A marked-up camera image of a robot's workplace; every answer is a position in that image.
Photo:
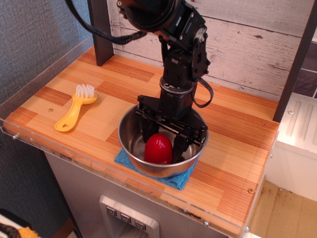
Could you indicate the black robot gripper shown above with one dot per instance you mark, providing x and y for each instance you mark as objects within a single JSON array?
[{"x": 173, "y": 112}]

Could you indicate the red toy bell pepper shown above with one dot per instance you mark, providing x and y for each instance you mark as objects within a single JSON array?
[{"x": 158, "y": 150}]

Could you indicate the silver metal bowl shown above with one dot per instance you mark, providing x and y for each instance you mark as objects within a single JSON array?
[{"x": 130, "y": 138}]

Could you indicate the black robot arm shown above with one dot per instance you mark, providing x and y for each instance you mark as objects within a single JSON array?
[{"x": 182, "y": 33}]

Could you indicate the blue folded cloth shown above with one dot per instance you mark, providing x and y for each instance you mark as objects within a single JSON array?
[{"x": 177, "y": 182}]

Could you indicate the yellow brush with white bristles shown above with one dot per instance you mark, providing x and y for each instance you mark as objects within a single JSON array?
[{"x": 83, "y": 95}]

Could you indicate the silver dispenser panel with buttons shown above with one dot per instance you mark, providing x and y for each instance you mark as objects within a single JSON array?
[{"x": 122, "y": 221}]

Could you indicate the grey toy cabinet front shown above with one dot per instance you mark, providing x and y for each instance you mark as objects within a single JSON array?
[{"x": 82, "y": 190}]

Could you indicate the white toy appliance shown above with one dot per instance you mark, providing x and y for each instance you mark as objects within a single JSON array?
[{"x": 293, "y": 159}]

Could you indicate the yellow object at corner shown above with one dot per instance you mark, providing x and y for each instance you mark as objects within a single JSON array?
[{"x": 27, "y": 233}]

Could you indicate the dark grey left post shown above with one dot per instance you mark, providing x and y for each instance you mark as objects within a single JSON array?
[{"x": 99, "y": 18}]

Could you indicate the dark grey post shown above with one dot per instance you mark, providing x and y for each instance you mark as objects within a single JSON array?
[
  {"x": 99, "y": 18},
  {"x": 297, "y": 63}
]

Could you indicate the clear acrylic guard rail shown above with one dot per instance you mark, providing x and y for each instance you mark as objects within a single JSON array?
[{"x": 222, "y": 188}]

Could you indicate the dark grey right post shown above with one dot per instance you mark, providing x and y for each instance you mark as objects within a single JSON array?
[{"x": 297, "y": 63}]

